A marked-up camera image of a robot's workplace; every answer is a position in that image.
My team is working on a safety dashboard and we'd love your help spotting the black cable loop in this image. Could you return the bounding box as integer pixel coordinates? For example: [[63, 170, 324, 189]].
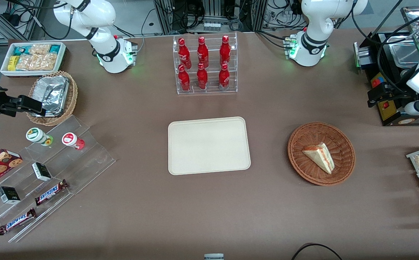
[[291, 243, 344, 260]]

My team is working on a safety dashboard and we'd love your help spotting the red cola bottle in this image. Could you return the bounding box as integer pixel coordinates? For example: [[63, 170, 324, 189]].
[[219, 63, 230, 91], [197, 63, 208, 90], [220, 35, 231, 66], [178, 64, 191, 92], [197, 36, 209, 68], [178, 38, 192, 69]]

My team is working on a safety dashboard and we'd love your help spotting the black food warmer machine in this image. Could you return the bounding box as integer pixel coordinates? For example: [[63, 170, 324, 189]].
[[366, 5, 419, 127]]

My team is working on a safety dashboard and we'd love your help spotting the aluminium frame rack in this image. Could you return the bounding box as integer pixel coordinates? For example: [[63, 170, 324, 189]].
[[154, 0, 268, 35]]

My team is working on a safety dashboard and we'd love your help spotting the steel warmer pan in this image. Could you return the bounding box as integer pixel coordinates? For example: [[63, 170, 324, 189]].
[[388, 34, 419, 69]]

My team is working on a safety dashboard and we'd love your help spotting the silver foil container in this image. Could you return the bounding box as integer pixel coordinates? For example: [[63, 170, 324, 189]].
[[32, 75, 70, 117]]

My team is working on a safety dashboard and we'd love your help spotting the white rectangular snack bin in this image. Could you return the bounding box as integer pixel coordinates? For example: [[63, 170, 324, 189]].
[[0, 42, 66, 78]]

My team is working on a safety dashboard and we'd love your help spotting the triangular sandwich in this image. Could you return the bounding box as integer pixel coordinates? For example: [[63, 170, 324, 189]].
[[302, 143, 335, 174]]

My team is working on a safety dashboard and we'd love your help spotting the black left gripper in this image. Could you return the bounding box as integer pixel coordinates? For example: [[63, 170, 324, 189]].
[[368, 83, 412, 108]]

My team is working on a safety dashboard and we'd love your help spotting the snickers chocolate bar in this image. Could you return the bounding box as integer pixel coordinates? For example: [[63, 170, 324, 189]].
[[35, 179, 69, 206], [0, 208, 37, 236]]

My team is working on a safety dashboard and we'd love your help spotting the small clear cracker bag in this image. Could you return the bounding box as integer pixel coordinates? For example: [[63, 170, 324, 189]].
[[29, 44, 51, 56]]

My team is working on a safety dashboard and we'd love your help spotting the beige plastic tray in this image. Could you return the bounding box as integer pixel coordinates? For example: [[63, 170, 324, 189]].
[[168, 116, 251, 176]]

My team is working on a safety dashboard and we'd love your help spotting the clear acrylic bottle rack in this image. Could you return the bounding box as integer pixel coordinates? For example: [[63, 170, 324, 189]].
[[173, 32, 238, 95]]

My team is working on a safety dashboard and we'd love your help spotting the round brown wicker basket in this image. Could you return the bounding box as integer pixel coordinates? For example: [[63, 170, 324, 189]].
[[288, 122, 356, 186]]

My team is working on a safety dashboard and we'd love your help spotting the red lidded cup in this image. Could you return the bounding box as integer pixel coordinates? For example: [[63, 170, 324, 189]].
[[62, 133, 85, 150]]

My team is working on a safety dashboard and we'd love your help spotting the tan wicker basket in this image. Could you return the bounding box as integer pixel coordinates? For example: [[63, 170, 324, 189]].
[[26, 71, 78, 126]]

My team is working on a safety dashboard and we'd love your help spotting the green lidded cup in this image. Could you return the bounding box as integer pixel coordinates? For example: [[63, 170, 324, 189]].
[[26, 127, 54, 146]]

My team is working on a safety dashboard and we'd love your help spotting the large clear cracker bag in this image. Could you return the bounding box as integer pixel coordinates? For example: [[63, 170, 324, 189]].
[[16, 53, 57, 71]]

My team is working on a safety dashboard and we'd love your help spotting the small black box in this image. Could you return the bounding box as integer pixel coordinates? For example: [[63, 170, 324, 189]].
[[32, 162, 52, 182], [0, 186, 21, 205]]

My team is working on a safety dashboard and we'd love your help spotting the clear acrylic stepped display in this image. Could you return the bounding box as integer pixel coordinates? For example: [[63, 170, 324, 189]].
[[0, 115, 116, 243]]

